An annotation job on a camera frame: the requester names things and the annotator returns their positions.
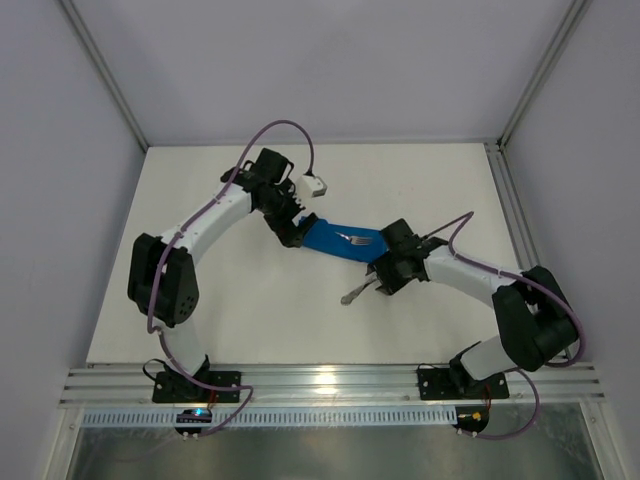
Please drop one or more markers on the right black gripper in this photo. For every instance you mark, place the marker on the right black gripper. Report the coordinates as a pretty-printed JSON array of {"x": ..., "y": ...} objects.
[{"x": 388, "y": 270}]

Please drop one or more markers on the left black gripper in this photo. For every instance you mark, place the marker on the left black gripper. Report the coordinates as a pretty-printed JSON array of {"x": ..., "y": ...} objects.
[{"x": 288, "y": 226}]

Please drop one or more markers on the blue satin napkin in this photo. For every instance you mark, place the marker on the blue satin napkin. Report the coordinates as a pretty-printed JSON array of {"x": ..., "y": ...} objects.
[{"x": 323, "y": 238}]

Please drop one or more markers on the silver fork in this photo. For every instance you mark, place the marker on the silver fork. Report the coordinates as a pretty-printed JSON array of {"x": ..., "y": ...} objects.
[{"x": 355, "y": 239}]

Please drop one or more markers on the silver table knife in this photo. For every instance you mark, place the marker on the silver table knife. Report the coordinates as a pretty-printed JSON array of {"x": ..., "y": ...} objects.
[{"x": 348, "y": 298}]

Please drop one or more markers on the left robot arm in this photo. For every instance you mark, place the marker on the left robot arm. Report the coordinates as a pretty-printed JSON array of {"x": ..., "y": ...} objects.
[{"x": 162, "y": 278}]

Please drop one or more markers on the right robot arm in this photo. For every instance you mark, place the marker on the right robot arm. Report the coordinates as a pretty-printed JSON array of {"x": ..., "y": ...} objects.
[{"x": 447, "y": 266}]

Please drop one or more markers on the right controller board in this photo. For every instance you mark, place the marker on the right controller board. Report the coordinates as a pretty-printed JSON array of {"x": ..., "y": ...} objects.
[{"x": 471, "y": 421}]

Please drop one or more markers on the controller board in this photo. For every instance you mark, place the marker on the controller board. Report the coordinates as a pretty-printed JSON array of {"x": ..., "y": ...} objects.
[
  {"x": 471, "y": 421},
  {"x": 191, "y": 423}
]

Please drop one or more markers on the left controller board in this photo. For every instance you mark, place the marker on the left controller board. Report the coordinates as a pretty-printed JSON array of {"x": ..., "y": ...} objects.
[{"x": 191, "y": 423}]

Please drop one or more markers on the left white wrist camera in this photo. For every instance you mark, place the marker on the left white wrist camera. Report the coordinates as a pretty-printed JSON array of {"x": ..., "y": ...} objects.
[{"x": 309, "y": 186}]

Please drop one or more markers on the right aluminium side rail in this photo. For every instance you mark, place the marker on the right aluminium side rail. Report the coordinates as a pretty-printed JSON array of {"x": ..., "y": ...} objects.
[{"x": 525, "y": 240}]

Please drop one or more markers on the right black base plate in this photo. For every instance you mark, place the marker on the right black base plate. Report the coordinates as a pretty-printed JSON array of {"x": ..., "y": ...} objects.
[{"x": 446, "y": 383}]

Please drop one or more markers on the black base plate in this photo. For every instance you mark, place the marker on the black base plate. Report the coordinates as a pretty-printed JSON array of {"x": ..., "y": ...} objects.
[
  {"x": 446, "y": 383},
  {"x": 171, "y": 387}
]

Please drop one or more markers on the aluminium front rail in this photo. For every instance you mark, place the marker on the aluminium front rail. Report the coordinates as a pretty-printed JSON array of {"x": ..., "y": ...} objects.
[{"x": 324, "y": 385}]

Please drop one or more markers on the slotted grey cable duct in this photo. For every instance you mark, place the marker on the slotted grey cable duct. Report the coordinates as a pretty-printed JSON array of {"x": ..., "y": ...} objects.
[{"x": 254, "y": 417}]

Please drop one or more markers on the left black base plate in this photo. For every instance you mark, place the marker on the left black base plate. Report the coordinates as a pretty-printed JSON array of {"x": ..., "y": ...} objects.
[{"x": 171, "y": 387}]

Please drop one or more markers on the left aluminium frame post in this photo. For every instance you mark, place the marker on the left aluminium frame post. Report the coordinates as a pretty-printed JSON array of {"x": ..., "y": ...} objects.
[{"x": 96, "y": 58}]

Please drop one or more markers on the aluminium frame post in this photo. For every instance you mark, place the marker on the aluminium frame post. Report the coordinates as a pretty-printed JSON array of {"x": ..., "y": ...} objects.
[
  {"x": 556, "y": 46},
  {"x": 96, "y": 58}
]

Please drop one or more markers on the right aluminium frame post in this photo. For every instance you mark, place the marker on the right aluminium frame post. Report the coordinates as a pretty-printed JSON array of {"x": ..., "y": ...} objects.
[{"x": 556, "y": 46}]

